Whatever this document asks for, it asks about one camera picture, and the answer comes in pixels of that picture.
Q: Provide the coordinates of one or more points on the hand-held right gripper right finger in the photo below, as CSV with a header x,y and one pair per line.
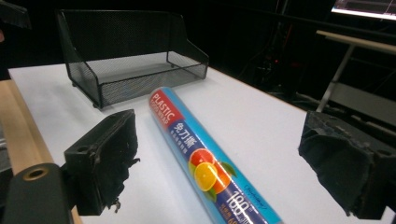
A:
x,y
345,165

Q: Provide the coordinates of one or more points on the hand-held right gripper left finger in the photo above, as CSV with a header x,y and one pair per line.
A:
x,y
99,161

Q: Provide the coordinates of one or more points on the blue plastic wrap roll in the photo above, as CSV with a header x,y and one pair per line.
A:
x,y
205,161

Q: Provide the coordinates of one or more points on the white metal-framed side table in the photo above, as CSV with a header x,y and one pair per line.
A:
x,y
358,71

